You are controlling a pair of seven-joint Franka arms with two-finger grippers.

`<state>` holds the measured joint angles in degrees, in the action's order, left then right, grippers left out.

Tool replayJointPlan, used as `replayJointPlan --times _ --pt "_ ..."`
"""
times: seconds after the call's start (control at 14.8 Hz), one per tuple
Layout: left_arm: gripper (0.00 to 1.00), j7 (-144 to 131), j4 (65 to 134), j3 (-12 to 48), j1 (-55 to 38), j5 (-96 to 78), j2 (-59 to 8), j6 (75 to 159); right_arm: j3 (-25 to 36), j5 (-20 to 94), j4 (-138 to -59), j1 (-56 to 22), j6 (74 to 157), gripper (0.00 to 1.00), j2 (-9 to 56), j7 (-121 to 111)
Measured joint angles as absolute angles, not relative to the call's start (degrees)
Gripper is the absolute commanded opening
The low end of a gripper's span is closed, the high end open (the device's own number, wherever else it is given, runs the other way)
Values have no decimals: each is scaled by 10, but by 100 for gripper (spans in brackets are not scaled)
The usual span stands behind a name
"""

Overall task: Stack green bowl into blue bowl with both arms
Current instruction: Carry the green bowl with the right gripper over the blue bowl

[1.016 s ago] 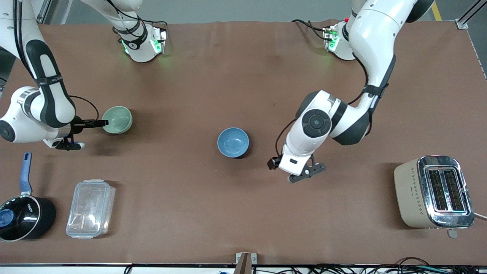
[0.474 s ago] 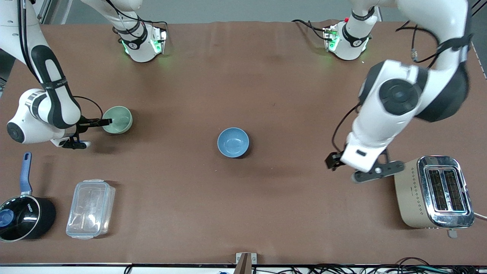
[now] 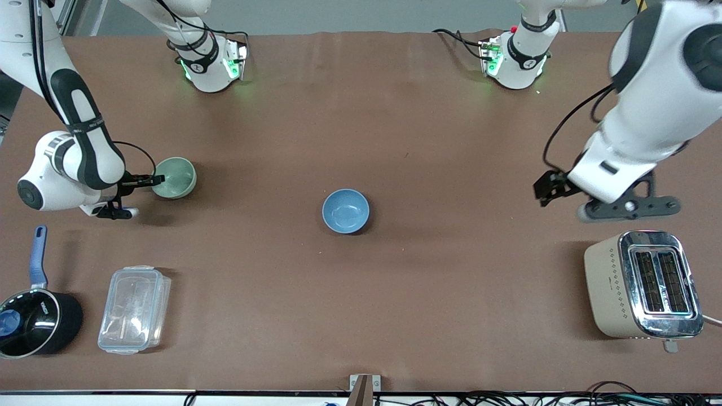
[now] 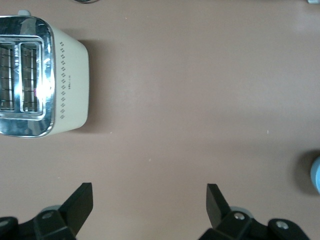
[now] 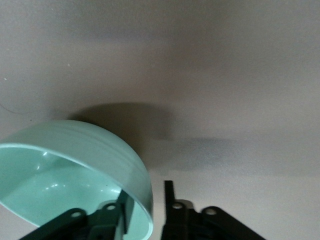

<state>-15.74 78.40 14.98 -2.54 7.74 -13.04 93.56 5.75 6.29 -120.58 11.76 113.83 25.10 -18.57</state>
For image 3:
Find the black right base cable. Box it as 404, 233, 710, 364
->
158, 0, 250, 47

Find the glass lid with blue knob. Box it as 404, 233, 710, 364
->
0, 290, 60, 357

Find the green bowl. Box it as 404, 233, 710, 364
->
151, 157, 197, 200

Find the black floor cable tangle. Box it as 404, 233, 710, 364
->
372, 381, 722, 406

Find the clear plastic food container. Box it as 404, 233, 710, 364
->
98, 266, 171, 355

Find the right arm base connector panel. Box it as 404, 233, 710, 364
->
222, 41, 249, 81

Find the blue bowl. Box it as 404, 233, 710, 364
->
322, 188, 371, 235

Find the beige chrome two-slot toaster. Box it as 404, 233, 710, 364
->
584, 230, 705, 354

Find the black saucepan with blue handle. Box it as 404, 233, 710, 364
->
0, 226, 84, 360

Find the brown table cover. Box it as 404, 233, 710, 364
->
0, 31, 722, 394

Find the aluminium frame profile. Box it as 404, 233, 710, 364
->
54, 0, 80, 38

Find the black left base cable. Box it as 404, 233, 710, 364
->
432, 28, 487, 60

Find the black base cable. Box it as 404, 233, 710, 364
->
432, 28, 487, 60
158, 0, 250, 47

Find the grey table clamp bracket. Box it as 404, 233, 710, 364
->
349, 374, 382, 406

